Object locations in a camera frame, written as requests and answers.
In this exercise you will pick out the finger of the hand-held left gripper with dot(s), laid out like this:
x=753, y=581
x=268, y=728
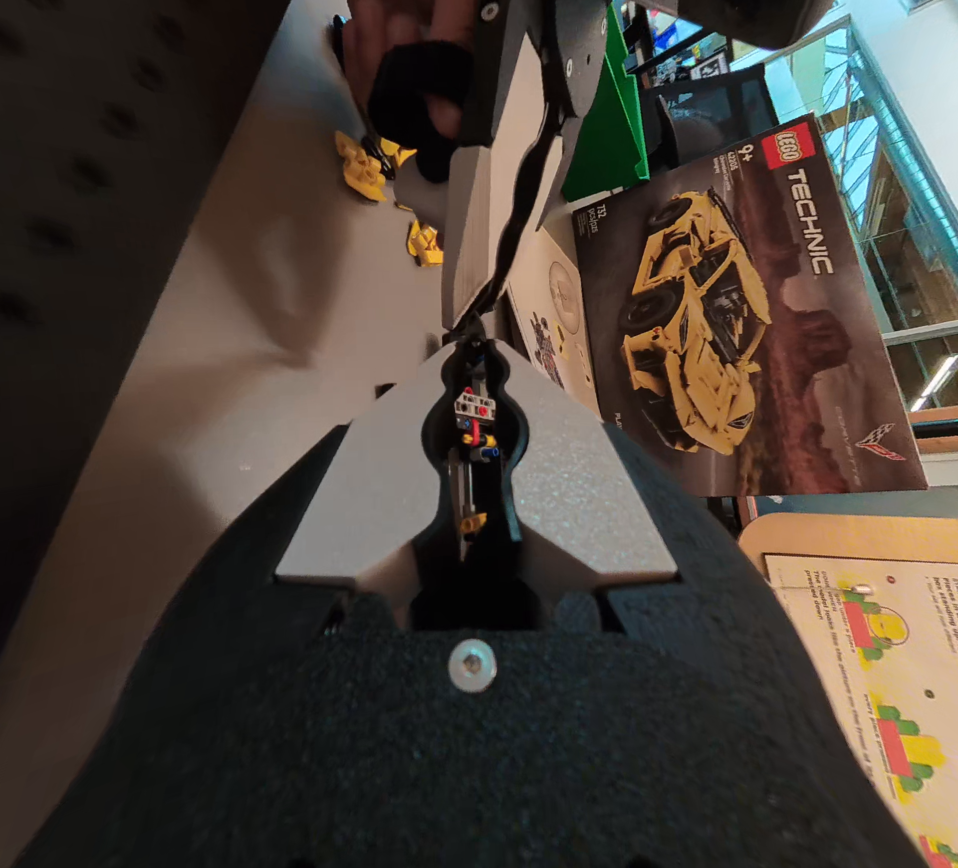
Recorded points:
x=546, y=194
x=479, y=232

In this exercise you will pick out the lego instruction booklet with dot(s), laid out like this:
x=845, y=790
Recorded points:
x=554, y=284

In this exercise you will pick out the pile of yellow lego pieces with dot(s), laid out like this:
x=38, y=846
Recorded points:
x=359, y=164

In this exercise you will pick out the grey lego car chassis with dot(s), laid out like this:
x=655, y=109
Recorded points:
x=473, y=408

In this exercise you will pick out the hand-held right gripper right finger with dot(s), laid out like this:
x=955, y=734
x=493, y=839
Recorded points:
x=591, y=501

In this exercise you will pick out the green plastic bin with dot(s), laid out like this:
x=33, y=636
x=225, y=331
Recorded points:
x=606, y=135

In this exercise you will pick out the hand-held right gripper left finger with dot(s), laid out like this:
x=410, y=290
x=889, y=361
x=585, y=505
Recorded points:
x=359, y=501

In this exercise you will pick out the instruction sheet on white stand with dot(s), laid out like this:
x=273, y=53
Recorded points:
x=756, y=539

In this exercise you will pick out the printed instruction sheet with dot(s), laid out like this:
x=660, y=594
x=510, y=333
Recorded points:
x=861, y=696

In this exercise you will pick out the lego set box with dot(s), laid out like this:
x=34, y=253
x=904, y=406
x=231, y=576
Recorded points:
x=748, y=329

